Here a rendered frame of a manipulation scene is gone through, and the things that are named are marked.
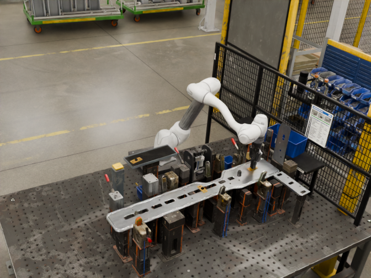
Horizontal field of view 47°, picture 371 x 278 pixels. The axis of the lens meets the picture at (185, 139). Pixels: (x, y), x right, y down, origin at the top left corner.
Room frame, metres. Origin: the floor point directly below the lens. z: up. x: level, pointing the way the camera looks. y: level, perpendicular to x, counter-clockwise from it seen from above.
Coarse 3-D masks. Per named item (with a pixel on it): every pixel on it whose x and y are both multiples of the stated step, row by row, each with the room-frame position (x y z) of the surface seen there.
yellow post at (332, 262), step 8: (368, 112) 2.70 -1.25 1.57; (368, 128) 2.67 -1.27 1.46; (368, 136) 2.66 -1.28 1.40; (360, 144) 2.69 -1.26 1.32; (368, 152) 2.64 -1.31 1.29; (360, 160) 2.66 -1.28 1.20; (368, 160) 2.65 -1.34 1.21; (352, 168) 2.69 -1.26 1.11; (368, 168) 2.68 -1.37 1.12; (360, 176) 2.64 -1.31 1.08; (352, 184) 2.66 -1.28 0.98; (360, 184) 2.66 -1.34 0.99; (344, 192) 2.69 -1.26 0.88; (360, 192) 2.68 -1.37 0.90; (344, 200) 2.67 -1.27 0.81; (352, 200) 2.64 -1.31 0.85; (352, 208) 2.66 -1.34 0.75; (336, 256) 2.67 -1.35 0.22; (320, 264) 2.70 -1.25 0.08; (328, 264) 2.64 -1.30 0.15; (320, 272) 2.67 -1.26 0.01; (328, 272) 2.65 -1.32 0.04
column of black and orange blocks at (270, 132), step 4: (268, 132) 3.01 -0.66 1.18; (272, 132) 3.01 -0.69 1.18; (268, 136) 3.01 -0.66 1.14; (272, 136) 3.01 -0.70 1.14; (268, 140) 3.00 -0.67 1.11; (264, 144) 3.03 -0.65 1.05; (268, 144) 3.00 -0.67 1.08; (264, 148) 3.02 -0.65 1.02; (268, 148) 3.01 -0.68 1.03; (264, 152) 3.02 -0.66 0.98; (268, 152) 3.01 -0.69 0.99; (264, 156) 3.01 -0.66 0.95
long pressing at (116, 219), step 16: (224, 176) 2.61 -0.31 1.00; (256, 176) 2.64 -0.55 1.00; (176, 192) 2.38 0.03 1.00; (208, 192) 2.41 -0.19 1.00; (128, 208) 2.17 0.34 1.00; (144, 208) 2.18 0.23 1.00; (160, 208) 2.19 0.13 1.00; (176, 208) 2.21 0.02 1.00; (112, 224) 2.01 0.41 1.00; (128, 224) 2.02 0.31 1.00
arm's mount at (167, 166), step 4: (144, 148) 3.27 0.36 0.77; (148, 148) 3.28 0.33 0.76; (128, 152) 3.19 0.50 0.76; (132, 152) 3.18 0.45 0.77; (136, 152) 3.19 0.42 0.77; (176, 160) 3.14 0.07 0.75; (168, 164) 3.06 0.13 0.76; (172, 164) 3.07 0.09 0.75; (136, 168) 3.04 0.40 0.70; (140, 168) 2.98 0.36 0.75; (160, 168) 2.99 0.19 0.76; (164, 168) 3.00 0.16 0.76; (168, 168) 3.00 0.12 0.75; (140, 172) 2.98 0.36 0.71; (160, 172) 2.96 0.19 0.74; (164, 172) 2.98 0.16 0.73
